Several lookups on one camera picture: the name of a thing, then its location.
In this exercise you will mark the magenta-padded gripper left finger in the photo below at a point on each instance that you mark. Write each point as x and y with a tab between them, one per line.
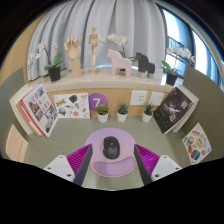
61	166

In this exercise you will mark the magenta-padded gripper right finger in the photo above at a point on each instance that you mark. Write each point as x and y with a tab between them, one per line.
163	166

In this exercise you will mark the black computer mouse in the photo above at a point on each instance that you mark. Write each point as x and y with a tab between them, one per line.
111	148

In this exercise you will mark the purple mouse pad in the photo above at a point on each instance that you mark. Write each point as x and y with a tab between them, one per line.
111	168

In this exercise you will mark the colourful sticker sheet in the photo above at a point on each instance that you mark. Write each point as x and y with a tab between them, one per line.
196	143

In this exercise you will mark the small potted succulent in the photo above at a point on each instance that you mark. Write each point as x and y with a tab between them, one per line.
102	117
122	117
147	117

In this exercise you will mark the black cover book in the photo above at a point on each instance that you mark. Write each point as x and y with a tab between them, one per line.
172	110

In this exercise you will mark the red-spined photo magazine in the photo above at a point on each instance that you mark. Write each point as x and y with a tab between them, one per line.
40	110

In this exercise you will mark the white sticker sheet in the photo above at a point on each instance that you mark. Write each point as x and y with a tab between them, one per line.
71	105

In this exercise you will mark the round purple number sign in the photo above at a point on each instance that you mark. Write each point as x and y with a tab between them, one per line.
97	101

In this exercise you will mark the grey-green divider panel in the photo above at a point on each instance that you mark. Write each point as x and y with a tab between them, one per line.
210	103
10	96

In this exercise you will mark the wooden desk back shelf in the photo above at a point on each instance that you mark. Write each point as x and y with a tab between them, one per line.
116	95

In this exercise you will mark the white orchid in black pot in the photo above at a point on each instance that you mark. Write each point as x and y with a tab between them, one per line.
54	73
171	79

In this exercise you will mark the black horse figure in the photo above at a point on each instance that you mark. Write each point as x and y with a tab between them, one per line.
145	63

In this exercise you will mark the pink horse figure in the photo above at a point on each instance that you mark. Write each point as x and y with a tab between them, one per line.
118	61

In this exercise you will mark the wooden mannequin figure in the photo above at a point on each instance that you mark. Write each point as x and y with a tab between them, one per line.
94	43

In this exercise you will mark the white orchid flowers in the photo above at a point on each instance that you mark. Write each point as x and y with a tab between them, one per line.
116	39

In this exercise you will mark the grey curtain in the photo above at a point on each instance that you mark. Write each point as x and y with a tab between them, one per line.
133	23

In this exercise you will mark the white wall socket plate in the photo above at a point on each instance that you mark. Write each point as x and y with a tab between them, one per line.
156	99
138	98

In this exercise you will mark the window with dark frame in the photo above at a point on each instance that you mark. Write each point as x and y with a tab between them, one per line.
171	26

